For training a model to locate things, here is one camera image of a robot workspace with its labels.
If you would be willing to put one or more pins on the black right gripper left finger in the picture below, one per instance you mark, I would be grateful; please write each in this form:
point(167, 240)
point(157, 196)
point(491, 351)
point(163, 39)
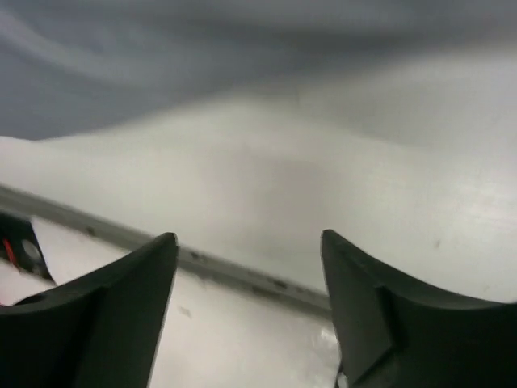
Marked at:
point(99, 330)

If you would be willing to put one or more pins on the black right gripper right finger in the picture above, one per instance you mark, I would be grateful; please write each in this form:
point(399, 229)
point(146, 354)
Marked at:
point(394, 330)

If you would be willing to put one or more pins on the grey fabric pillowcase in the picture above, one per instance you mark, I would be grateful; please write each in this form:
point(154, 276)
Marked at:
point(70, 67)

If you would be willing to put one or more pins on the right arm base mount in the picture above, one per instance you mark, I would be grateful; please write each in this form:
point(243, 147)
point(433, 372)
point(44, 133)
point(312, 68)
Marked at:
point(20, 246)

